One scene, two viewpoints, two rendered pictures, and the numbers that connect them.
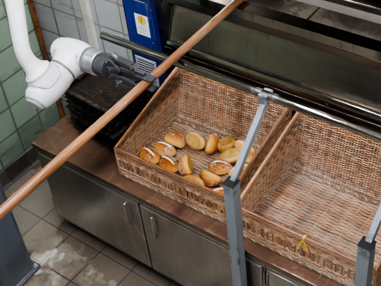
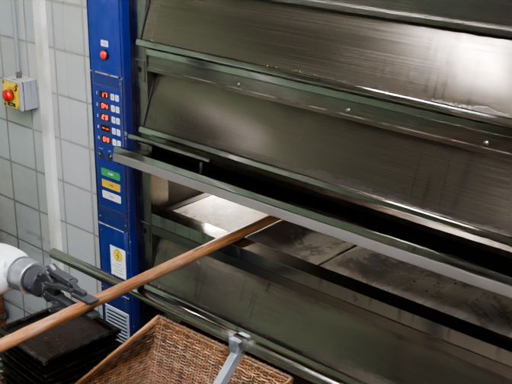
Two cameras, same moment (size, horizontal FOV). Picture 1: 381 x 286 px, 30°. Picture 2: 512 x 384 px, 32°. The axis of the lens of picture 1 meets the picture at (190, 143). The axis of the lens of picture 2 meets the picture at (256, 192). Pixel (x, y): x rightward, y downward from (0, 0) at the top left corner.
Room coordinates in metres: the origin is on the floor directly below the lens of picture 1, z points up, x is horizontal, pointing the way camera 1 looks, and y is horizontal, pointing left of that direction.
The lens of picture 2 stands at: (-0.07, -0.25, 2.25)
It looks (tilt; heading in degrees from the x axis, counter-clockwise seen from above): 21 degrees down; 359
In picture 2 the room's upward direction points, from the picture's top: 1 degrees clockwise
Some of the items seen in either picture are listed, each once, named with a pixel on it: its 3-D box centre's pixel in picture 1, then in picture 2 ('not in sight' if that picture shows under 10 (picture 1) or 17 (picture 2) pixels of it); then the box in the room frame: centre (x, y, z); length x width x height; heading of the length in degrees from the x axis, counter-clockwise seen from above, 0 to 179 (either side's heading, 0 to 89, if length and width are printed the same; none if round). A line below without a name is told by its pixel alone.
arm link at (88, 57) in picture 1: (94, 62); (28, 276); (2.05, 0.29, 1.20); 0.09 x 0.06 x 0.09; 139
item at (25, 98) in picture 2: not in sight; (19, 92); (2.90, 0.49, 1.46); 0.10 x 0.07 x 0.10; 48
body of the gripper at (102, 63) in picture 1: (110, 67); (46, 284); (2.00, 0.24, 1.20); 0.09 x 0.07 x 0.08; 49
